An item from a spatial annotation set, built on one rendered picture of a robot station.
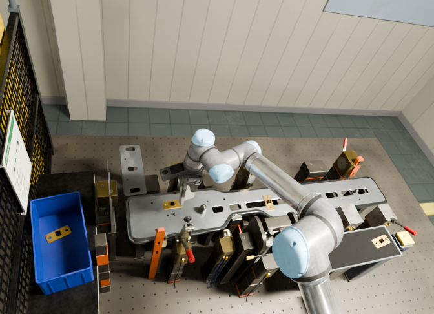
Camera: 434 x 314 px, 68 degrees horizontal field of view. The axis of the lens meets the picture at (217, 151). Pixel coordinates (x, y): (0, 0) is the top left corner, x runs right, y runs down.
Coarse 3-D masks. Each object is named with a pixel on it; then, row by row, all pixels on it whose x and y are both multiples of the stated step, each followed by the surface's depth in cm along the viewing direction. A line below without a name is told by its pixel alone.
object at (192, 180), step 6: (192, 168) 120; (198, 168) 121; (204, 168) 124; (186, 174) 125; (192, 174) 126; (198, 174) 127; (180, 180) 127; (186, 180) 124; (192, 180) 126; (198, 180) 129
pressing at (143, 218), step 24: (192, 192) 151; (216, 192) 154; (240, 192) 157; (264, 192) 160; (312, 192) 167; (336, 192) 171; (144, 216) 137; (168, 216) 140; (192, 216) 142; (216, 216) 145; (264, 216) 152; (144, 240) 130
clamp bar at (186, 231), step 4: (188, 216) 118; (184, 220) 118; (188, 220) 118; (184, 224) 116; (188, 224) 117; (192, 224) 116; (184, 228) 116; (188, 228) 115; (192, 228) 116; (180, 232) 123; (184, 232) 117; (188, 232) 116; (180, 236) 123; (184, 236) 123; (188, 236) 124; (180, 240) 127
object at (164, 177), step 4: (176, 164) 124; (180, 164) 124; (164, 168) 124; (168, 168) 124; (172, 168) 123; (176, 168) 123; (180, 168) 123; (184, 168) 122; (160, 172) 123; (164, 172) 122; (168, 172) 122; (172, 172) 122; (176, 172) 122; (180, 172) 122; (184, 172) 122; (188, 172) 123; (164, 176) 122; (168, 176) 122; (172, 176) 122; (176, 176) 123; (164, 180) 123
